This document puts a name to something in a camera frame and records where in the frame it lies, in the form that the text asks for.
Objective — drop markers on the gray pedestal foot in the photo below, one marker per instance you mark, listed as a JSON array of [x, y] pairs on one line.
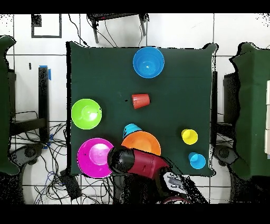
[[29, 152], [224, 153]]

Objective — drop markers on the green cloth covered side table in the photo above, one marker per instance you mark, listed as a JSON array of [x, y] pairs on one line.
[[253, 63], [4, 105]]

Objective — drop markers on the lime green plastic bowl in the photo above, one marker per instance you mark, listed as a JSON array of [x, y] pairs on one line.
[[79, 114]]

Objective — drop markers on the white boxes stack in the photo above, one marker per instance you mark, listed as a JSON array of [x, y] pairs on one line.
[[267, 93]]

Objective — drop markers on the orange plastic bowl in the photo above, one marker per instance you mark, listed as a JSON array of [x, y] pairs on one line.
[[143, 141]]

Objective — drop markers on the black metal table frame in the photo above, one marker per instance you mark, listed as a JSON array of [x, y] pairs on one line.
[[214, 95], [43, 95]]

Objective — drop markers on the dark green tablecloth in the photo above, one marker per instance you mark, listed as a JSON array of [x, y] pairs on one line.
[[95, 74]]

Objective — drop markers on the black power brick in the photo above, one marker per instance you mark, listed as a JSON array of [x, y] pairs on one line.
[[70, 186]]

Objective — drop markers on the red-orange plastic cup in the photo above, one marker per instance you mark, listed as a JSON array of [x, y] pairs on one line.
[[141, 101]]

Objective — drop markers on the yellow plastic cup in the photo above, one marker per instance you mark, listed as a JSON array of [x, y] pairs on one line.
[[189, 137]]

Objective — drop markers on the black stool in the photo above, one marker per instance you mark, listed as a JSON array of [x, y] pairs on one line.
[[118, 16]]

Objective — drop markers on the light blue plastic cup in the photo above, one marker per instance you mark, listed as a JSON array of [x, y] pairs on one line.
[[197, 161]]

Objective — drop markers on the black square floor frame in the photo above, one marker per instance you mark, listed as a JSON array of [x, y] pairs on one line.
[[36, 21]]

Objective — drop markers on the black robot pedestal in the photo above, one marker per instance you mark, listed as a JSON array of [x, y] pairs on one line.
[[126, 190]]

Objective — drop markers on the blue tape strip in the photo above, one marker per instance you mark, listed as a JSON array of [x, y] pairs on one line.
[[49, 74]]

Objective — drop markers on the magenta pink plastic bowl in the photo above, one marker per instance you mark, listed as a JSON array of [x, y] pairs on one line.
[[92, 156]]

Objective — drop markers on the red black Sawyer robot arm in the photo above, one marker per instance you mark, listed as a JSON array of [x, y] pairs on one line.
[[147, 164]]

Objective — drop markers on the small cyan plastic bowl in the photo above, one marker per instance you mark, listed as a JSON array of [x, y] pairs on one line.
[[131, 127]]

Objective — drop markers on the large blue plastic bowl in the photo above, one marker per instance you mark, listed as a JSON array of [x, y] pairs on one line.
[[147, 49]]

